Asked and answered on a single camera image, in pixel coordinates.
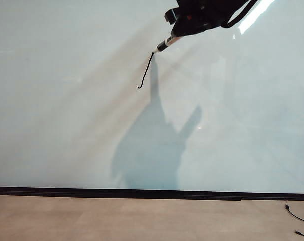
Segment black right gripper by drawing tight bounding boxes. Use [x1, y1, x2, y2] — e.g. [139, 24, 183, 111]
[170, 0, 251, 38]

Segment white black whiteboard marker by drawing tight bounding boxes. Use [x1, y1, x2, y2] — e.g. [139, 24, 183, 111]
[152, 34, 184, 54]

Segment large white whiteboard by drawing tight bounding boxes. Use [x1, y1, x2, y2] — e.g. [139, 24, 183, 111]
[0, 0, 304, 195]

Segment black whiteboard pen tray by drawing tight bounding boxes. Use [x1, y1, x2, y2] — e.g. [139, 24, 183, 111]
[0, 192, 242, 202]

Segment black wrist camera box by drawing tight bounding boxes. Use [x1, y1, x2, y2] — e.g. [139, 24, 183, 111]
[163, 8, 180, 25]

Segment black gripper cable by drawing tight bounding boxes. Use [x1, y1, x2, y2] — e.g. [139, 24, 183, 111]
[220, 0, 258, 29]

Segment black cable with plug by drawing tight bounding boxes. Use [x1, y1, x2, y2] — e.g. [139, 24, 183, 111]
[284, 204, 304, 225]

